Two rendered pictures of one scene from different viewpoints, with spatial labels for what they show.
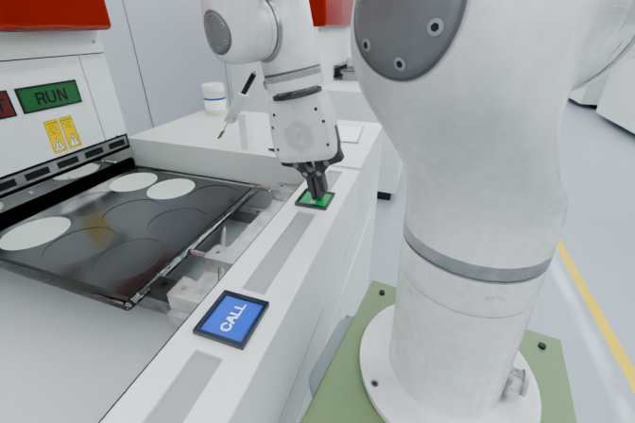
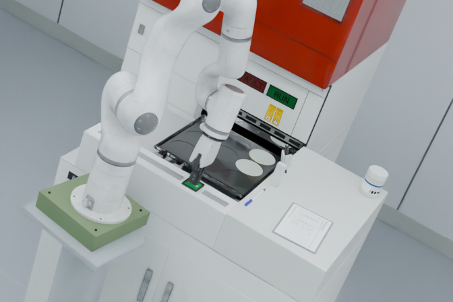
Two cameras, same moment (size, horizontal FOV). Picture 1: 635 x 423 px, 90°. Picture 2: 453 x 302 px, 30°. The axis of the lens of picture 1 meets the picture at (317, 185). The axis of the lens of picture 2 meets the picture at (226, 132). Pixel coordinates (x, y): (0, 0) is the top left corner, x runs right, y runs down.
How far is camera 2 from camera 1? 2.59 m
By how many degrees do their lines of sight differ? 78
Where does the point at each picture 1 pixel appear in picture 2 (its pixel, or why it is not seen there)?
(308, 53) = (209, 119)
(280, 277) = (141, 158)
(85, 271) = (178, 139)
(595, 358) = not seen: outside the picture
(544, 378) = (85, 222)
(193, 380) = not seen: hidden behind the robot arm
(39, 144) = (261, 110)
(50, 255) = (193, 132)
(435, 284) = not seen: hidden behind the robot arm
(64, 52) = (303, 85)
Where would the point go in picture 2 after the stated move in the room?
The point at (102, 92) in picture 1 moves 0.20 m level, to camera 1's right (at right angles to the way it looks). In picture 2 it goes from (307, 114) to (303, 139)
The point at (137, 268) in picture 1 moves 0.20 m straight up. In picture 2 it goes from (175, 149) to (191, 101)
